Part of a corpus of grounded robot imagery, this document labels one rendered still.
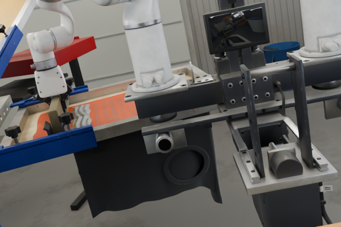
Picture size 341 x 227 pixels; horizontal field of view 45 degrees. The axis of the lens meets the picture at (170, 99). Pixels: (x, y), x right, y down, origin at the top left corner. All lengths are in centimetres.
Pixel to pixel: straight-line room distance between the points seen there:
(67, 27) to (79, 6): 319
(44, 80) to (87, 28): 315
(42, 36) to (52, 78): 18
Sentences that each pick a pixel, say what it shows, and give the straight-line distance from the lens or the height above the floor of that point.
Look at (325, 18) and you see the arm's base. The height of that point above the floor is 123.
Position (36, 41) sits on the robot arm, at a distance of 141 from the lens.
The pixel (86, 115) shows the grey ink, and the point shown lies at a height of 96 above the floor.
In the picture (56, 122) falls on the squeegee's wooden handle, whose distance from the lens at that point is 137.
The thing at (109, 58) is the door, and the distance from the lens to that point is 466.
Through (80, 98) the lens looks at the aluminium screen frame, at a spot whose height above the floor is 97.
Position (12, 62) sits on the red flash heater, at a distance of 253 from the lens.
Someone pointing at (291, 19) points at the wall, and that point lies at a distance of 483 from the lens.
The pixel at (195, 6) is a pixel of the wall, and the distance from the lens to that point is 461.
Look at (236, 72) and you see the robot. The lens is 102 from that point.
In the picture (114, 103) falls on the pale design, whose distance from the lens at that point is 165.
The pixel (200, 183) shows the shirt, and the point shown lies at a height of 66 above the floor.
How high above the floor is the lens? 140
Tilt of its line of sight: 17 degrees down
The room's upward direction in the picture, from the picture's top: 12 degrees counter-clockwise
